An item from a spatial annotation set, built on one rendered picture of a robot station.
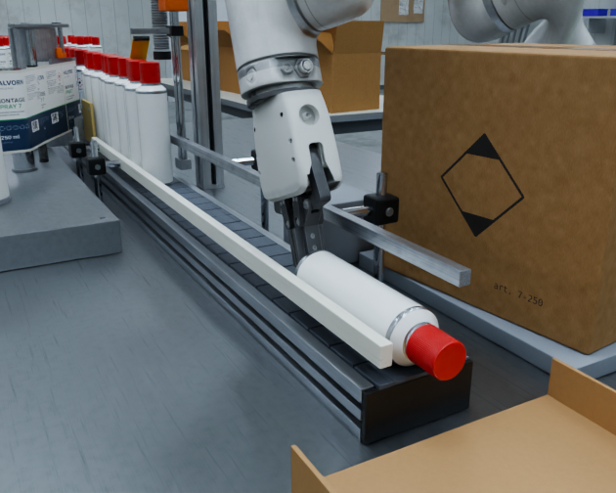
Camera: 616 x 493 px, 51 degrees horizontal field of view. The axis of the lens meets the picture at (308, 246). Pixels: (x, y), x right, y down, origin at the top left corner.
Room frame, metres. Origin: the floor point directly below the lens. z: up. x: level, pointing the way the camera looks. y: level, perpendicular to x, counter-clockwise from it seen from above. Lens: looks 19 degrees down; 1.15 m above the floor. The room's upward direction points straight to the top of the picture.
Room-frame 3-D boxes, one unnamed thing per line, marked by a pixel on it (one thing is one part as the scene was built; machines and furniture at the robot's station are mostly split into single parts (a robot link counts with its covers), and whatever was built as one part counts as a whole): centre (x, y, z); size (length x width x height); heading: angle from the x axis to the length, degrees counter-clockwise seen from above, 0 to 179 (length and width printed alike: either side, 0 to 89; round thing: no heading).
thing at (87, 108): (1.43, 0.48, 0.94); 0.10 x 0.01 x 0.09; 29
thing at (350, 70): (3.03, -0.12, 0.97); 0.51 x 0.42 x 0.37; 125
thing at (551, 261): (0.73, -0.27, 0.99); 0.30 x 0.24 x 0.27; 35
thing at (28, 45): (1.51, 0.59, 1.01); 0.14 x 0.13 x 0.26; 29
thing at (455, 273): (0.95, 0.13, 0.95); 1.07 x 0.01 x 0.01; 29
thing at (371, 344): (0.91, 0.20, 0.90); 1.07 x 0.01 x 0.02; 29
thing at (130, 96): (1.14, 0.29, 0.98); 0.05 x 0.05 x 0.20
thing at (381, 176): (0.67, -0.06, 0.91); 0.07 x 0.03 x 0.17; 119
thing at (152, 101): (1.10, 0.26, 0.98); 0.05 x 0.05 x 0.20
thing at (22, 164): (1.21, 0.54, 0.97); 0.05 x 0.05 x 0.19
